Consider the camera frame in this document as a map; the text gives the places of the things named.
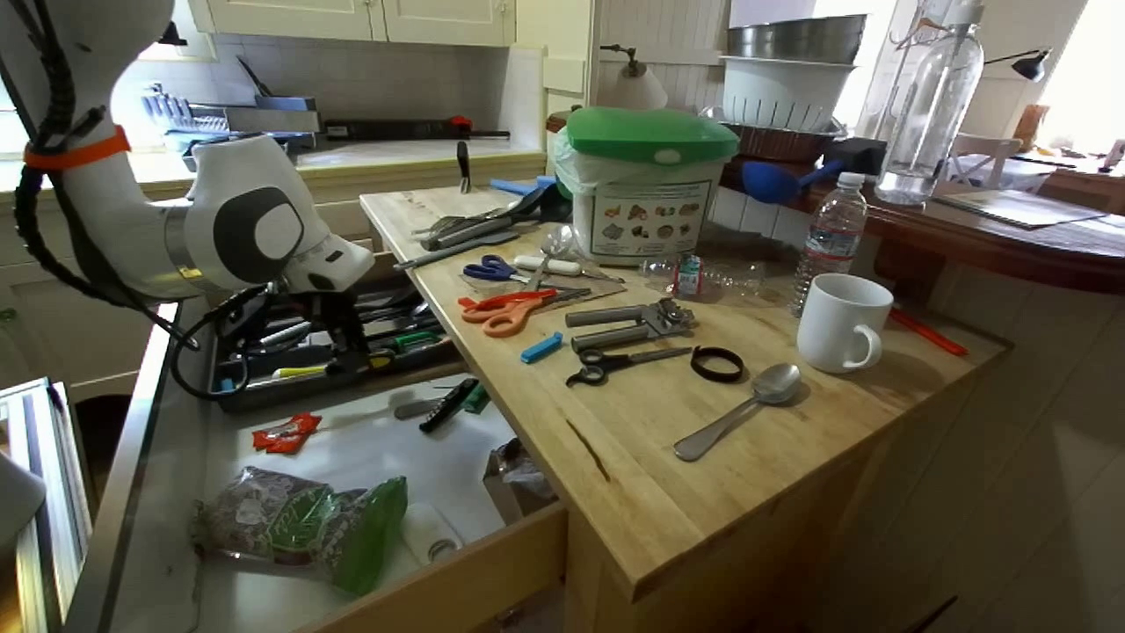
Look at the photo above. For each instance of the metal spoon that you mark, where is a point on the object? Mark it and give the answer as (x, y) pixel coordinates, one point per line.
(772, 389)

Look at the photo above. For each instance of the dark cutlery tray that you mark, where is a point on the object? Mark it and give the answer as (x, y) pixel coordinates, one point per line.
(403, 337)

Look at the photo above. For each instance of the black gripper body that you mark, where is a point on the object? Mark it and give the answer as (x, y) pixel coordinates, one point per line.
(301, 327)

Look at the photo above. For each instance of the clear water bottle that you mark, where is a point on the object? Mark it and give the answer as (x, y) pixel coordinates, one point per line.
(835, 232)

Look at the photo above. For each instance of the white ceramic mug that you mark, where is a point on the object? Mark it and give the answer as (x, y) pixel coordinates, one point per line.
(843, 321)

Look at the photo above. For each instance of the green lidded plastic container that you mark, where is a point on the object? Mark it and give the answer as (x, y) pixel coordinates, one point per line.
(643, 180)

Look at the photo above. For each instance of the blue plastic clip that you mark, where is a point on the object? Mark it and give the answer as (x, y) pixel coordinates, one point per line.
(548, 347)

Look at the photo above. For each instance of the brown cardboard box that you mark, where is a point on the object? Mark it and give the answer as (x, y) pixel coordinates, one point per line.
(515, 484)

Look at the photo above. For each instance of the metal can opener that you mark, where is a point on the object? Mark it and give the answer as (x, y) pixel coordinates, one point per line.
(628, 326)

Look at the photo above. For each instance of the small black scissors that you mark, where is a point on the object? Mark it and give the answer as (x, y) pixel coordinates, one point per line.
(595, 368)

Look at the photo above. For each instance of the tall glass bottle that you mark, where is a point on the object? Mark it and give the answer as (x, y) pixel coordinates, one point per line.
(929, 104)

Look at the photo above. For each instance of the red pen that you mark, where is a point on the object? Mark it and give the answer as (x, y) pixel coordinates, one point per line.
(926, 330)

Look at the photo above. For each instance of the orange handled scissors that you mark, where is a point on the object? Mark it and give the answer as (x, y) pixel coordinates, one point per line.
(513, 312)

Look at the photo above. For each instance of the white colander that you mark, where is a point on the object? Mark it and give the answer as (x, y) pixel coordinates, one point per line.
(782, 94)

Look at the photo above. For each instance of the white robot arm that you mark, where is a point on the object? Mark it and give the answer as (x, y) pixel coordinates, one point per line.
(248, 219)

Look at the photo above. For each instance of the blue handled scissors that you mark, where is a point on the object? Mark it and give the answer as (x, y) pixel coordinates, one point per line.
(529, 267)

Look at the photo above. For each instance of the green plastic bag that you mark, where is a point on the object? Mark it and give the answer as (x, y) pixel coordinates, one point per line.
(298, 522)

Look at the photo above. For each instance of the red plastic piece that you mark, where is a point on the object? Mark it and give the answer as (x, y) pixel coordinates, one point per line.
(285, 436)

